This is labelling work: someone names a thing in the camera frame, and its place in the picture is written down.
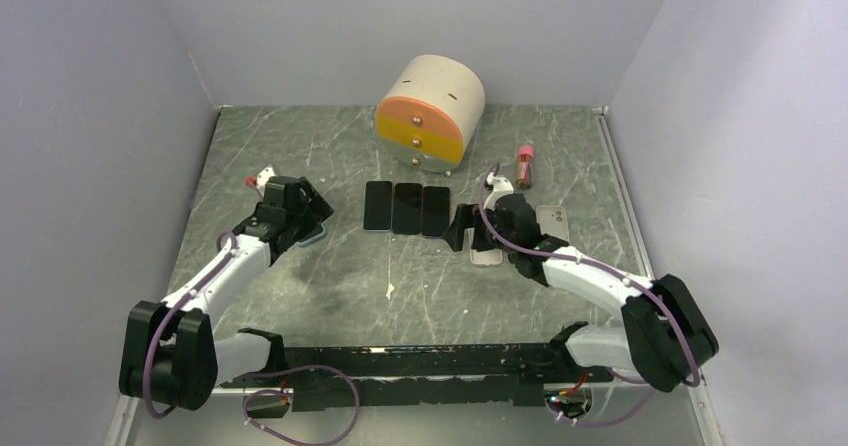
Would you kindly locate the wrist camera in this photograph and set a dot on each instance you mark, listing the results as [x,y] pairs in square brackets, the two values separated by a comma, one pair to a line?
[496,186]
[257,183]

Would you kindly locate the round pastel drawer cabinet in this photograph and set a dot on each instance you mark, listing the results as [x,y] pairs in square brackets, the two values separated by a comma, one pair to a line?
[429,116]

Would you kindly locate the pink capped marker tube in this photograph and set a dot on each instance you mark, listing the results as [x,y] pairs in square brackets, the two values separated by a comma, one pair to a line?
[524,167]

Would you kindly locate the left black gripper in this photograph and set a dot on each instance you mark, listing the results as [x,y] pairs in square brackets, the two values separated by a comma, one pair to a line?
[315,211]

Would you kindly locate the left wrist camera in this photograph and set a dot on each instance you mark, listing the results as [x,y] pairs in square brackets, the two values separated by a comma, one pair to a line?
[257,183]

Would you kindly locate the blue-grey bare phone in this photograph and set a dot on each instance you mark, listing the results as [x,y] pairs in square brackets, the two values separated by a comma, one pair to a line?
[377,213]

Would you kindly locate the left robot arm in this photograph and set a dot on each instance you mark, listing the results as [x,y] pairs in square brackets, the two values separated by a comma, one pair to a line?
[199,317]

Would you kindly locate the bare black phone removed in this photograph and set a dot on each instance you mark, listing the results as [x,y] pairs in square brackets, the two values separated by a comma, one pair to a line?
[407,209]

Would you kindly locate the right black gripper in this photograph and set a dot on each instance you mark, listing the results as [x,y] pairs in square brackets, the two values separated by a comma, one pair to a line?
[466,216]

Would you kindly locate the purple bare phone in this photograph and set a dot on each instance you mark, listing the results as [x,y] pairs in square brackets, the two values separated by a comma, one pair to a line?
[435,216]

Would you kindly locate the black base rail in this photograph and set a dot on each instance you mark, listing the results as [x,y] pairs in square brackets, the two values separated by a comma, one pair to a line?
[521,374]

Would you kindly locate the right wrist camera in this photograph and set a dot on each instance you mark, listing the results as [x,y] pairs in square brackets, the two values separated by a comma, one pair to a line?
[496,186]

